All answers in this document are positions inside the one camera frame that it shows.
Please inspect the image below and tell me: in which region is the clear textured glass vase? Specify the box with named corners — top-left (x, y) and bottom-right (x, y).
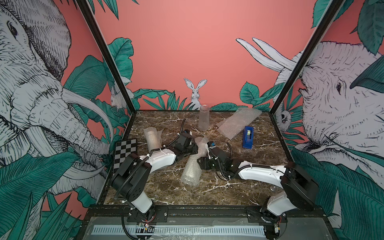
top-left (198, 105), bottom-right (210, 131)

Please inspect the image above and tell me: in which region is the bubble wrap pile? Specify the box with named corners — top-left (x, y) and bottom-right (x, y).
top-left (181, 137), bottom-right (209, 187)

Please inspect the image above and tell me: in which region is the bubble wrap sheet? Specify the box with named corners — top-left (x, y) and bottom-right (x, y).
top-left (144, 127), bottom-right (163, 152)
top-left (217, 108), bottom-right (262, 140)

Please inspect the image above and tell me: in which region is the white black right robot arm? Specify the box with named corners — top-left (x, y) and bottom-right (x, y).
top-left (197, 146), bottom-right (319, 224)

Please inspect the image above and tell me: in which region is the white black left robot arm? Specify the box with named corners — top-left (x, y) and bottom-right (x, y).
top-left (111, 119), bottom-right (198, 223)

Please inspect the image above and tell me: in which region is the blue tape dispenser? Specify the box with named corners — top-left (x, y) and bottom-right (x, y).
top-left (242, 126), bottom-right (254, 149)

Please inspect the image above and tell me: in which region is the black white checkerboard card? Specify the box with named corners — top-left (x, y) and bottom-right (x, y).
top-left (113, 139), bottom-right (137, 173)

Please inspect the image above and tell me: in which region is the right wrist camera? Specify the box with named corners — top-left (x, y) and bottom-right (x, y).
top-left (207, 141), bottom-right (216, 149)

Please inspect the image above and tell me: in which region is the black front mounting rail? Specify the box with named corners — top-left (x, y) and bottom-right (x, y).
top-left (85, 204), bottom-right (326, 224)

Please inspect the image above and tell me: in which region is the white slotted cable duct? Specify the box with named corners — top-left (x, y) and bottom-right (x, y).
top-left (91, 224), bottom-right (266, 238)

